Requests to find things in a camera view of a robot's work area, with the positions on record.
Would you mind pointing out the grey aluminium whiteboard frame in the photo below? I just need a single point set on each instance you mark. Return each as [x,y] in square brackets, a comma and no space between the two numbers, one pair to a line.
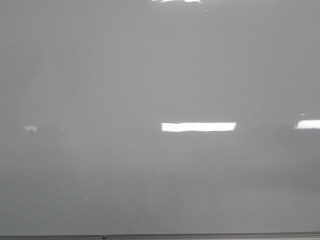
[309,235]

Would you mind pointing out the white glossy whiteboard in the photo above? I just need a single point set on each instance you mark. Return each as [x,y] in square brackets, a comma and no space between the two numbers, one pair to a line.
[147,117]

